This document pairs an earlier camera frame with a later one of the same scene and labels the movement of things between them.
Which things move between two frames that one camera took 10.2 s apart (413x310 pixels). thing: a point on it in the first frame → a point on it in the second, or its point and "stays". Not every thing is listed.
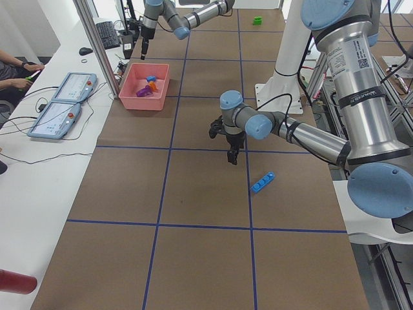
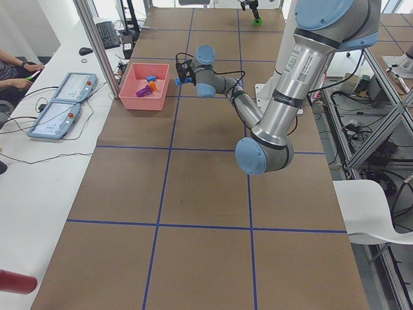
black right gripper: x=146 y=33 → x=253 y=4
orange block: x=153 y=86 stays
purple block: x=144 y=92 stays
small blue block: x=151 y=78 stays
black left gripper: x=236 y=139 → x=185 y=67
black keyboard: x=108 y=34 stays
